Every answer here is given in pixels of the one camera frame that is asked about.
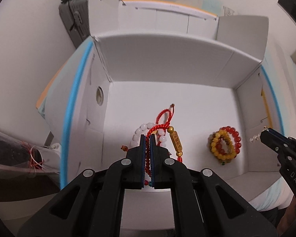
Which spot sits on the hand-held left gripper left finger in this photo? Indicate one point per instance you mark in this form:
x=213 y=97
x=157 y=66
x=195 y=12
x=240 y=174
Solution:
x=141 y=163

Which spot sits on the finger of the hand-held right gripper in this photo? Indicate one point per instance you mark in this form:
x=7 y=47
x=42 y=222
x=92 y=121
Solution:
x=273 y=139

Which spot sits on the clear plastic bag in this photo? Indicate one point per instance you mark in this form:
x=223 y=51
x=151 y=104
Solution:
x=12 y=150

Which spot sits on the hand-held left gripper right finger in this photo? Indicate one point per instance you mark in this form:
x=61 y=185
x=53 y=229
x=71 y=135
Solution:
x=153 y=163

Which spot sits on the grey suitcase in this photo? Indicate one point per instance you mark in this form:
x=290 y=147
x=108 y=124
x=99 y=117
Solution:
x=74 y=17

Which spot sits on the sky print cardboard box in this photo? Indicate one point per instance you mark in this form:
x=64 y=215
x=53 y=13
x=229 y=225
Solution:
x=187 y=103

